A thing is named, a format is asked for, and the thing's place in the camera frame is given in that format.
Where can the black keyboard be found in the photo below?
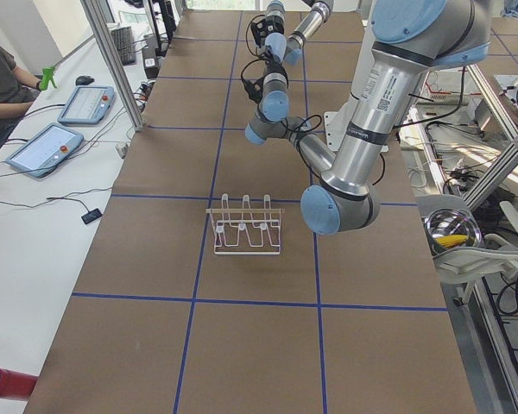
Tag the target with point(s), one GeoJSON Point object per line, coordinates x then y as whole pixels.
{"type": "Point", "coordinates": [122, 38]}

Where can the blue teach pendant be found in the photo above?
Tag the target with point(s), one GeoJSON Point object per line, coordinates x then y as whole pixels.
{"type": "Point", "coordinates": [87, 105]}
{"type": "Point", "coordinates": [45, 151]}

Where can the white wire cup holder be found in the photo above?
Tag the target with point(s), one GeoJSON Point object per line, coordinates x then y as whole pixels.
{"type": "Point", "coordinates": [246, 230]}

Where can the seated person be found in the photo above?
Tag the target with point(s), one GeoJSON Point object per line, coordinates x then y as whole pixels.
{"type": "Point", "coordinates": [18, 91]}

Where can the blue teach pendant far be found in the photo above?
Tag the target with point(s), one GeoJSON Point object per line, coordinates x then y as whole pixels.
{"type": "Point", "coordinates": [87, 105]}

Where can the black computer mouse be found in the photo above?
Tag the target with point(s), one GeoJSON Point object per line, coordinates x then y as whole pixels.
{"type": "Point", "coordinates": [84, 80]}

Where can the aluminium frame post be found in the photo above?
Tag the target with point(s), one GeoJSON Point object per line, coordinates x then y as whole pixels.
{"type": "Point", "coordinates": [96, 19]}

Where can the red cylinder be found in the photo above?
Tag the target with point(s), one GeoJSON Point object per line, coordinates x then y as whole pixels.
{"type": "Point", "coordinates": [15, 385]}

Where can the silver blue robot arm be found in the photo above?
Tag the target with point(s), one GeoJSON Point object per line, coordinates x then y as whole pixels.
{"type": "Point", "coordinates": [293, 30]}
{"type": "Point", "coordinates": [406, 39]}

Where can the small black puck device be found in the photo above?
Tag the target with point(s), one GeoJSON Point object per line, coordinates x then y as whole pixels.
{"type": "Point", "coordinates": [91, 216]}

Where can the steel bowl with corn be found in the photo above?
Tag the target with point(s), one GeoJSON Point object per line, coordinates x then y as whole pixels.
{"type": "Point", "coordinates": [451, 228]}

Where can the blue teach pendant near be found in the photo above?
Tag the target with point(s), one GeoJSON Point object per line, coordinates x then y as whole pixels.
{"type": "Point", "coordinates": [45, 151]}

